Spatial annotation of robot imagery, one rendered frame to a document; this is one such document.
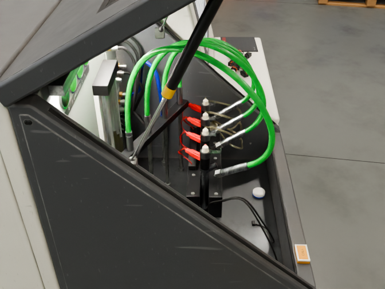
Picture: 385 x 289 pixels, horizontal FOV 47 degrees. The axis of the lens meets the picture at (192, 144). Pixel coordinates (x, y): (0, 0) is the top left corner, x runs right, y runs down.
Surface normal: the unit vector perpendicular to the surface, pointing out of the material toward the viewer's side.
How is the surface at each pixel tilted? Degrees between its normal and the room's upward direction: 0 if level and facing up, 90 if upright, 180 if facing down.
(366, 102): 0
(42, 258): 90
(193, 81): 90
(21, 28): 0
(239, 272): 90
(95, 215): 90
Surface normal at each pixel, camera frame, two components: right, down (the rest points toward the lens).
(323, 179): 0.00, -0.81
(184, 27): -0.03, 0.59
